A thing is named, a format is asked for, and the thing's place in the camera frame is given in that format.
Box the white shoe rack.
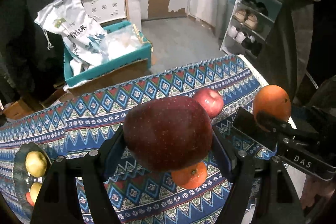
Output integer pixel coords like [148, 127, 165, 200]
[220, 0, 283, 59]

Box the large dark red apple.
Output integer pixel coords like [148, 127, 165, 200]
[122, 96, 213, 172]

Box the black hanging coat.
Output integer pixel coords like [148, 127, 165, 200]
[1, 0, 64, 103]

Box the teal cardboard box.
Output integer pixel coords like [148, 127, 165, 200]
[64, 21, 153, 87]

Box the person's hand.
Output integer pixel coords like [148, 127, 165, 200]
[300, 175, 335, 215]

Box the white storage basket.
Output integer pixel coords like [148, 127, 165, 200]
[81, 0, 126, 24]

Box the clear plastic bag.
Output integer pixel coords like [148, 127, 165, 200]
[106, 25, 142, 60]

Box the red apple far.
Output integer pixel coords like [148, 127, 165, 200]
[193, 88, 224, 119]

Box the yellow green pear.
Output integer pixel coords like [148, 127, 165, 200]
[30, 182, 42, 204]

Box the dark glass plate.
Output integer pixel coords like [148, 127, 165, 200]
[13, 142, 52, 219]

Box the brown cardboard box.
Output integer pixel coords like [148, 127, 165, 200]
[3, 99, 43, 120]

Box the orange persimmon fruit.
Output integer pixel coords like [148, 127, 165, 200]
[253, 85, 291, 132]

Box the orange tangerine near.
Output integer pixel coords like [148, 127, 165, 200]
[171, 161, 207, 189]

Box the blue patterned cloth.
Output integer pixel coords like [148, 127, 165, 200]
[1, 55, 273, 223]

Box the white rice bag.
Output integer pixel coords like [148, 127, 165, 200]
[34, 0, 109, 67]

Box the small orange tangerine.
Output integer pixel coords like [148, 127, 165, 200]
[26, 192, 35, 206]

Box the yellow apple on plate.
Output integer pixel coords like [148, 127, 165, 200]
[25, 151, 48, 178]

